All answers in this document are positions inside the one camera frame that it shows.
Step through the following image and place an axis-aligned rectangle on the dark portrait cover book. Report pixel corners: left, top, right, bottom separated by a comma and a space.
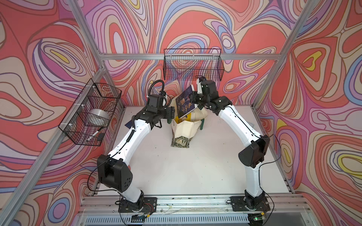
175, 85, 197, 119

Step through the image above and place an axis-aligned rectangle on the cream canvas tote bag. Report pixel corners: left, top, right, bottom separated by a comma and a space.
170, 95, 208, 148

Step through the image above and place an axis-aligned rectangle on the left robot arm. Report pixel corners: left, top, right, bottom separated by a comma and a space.
97, 91, 175, 203

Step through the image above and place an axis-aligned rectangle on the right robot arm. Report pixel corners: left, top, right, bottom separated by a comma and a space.
190, 77, 270, 208

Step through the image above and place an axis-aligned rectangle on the dark blue book lower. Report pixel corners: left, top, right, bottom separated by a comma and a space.
125, 120, 134, 129

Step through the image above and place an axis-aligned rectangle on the silver tape roll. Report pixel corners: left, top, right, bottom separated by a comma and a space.
86, 109, 110, 127

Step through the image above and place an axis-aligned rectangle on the white marker pen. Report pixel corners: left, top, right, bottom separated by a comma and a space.
86, 131, 99, 142

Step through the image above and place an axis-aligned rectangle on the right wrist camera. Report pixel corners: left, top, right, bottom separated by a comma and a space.
197, 76, 206, 95

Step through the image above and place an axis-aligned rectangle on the black wire basket back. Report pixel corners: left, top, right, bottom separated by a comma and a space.
163, 47, 224, 81

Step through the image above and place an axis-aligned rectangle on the black wire basket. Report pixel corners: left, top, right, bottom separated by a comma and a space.
58, 79, 122, 147
163, 47, 224, 81

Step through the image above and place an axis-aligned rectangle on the black wire basket left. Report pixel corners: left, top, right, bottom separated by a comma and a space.
58, 79, 122, 147

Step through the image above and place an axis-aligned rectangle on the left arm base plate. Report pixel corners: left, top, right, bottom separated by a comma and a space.
115, 197, 157, 214

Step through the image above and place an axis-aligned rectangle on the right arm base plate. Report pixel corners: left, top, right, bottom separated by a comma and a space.
230, 195, 271, 212

